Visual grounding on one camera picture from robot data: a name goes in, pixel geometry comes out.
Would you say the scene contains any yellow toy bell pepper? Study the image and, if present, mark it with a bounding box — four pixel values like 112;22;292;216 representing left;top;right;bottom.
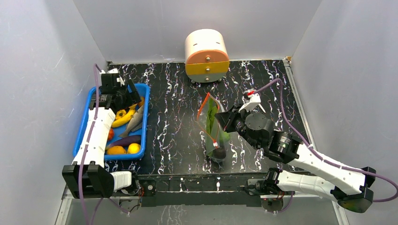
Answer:
115;109;127;120

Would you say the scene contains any green leafy vegetable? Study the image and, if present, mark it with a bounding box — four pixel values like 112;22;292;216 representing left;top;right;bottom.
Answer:
205;97;230;150

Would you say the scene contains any clear red-zipper zip bag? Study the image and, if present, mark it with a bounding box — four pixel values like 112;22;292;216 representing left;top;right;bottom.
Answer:
197;93;230;163

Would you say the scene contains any dark purple toy fruit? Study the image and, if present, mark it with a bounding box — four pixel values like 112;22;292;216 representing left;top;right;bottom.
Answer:
212;147;227;161

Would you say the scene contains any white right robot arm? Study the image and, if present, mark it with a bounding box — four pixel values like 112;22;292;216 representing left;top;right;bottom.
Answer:
215;107;375;213

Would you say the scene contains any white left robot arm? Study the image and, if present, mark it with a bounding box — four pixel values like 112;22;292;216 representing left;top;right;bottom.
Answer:
62;72;141;199

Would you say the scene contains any blue plastic bin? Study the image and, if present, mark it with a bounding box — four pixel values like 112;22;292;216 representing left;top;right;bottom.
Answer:
72;83;150;161

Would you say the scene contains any yellow toy banana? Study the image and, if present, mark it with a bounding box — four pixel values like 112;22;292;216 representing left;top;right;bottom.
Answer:
111;108;136;128

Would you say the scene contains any grey toy fish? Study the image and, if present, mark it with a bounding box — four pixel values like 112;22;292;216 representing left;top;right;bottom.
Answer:
119;105;145;138

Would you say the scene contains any orange toy pumpkin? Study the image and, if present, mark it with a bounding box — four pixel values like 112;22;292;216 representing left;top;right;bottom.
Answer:
107;128;114;141

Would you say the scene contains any purple toy eggplant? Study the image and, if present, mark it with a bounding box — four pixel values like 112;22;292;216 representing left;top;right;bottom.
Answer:
105;135;141;150

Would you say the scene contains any yellow toy lemon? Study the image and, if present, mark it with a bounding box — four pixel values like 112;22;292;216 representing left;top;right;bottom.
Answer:
127;143;141;154

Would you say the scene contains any yellow-orange toy walnut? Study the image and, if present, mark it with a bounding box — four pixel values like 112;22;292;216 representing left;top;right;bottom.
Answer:
106;146;126;155

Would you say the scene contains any round three-drawer mini cabinet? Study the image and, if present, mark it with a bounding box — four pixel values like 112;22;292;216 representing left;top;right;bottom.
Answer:
184;29;230;83

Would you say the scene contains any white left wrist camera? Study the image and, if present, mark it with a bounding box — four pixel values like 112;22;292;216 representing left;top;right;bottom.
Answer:
99;68;125;86

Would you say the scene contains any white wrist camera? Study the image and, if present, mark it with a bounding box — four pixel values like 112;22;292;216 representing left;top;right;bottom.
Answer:
238;89;263;113
99;68;125;86

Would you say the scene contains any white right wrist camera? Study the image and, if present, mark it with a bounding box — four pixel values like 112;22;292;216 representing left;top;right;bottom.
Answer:
238;89;263;113

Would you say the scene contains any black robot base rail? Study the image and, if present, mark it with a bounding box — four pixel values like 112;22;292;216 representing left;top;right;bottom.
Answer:
134;172;281;207

